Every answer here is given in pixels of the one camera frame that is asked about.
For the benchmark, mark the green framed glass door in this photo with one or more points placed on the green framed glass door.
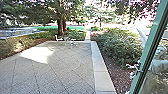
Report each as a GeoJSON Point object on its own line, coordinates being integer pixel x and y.
{"type": "Point", "coordinates": [148, 53]}

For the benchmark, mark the dark tree trunk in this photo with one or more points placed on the dark tree trunk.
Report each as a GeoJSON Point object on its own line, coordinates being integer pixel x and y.
{"type": "Point", "coordinates": [61, 20]}

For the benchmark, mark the long low reddish hedge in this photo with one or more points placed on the long low reddish hedge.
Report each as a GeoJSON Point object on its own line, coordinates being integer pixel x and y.
{"type": "Point", "coordinates": [23, 43]}

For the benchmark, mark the white garden statue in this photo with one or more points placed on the white garden statue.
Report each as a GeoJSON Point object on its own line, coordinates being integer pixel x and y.
{"type": "Point", "coordinates": [160, 63]}

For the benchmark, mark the green hedge bush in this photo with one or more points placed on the green hedge bush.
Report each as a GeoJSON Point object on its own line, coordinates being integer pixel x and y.
{"type": "Point", "coordinates": [120, 45]}

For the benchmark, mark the grey outdoor metal chair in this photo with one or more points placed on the grey outdoor metal chair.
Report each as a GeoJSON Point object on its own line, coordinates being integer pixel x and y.
{"type": "Point", "coordinates": [70, 41]}

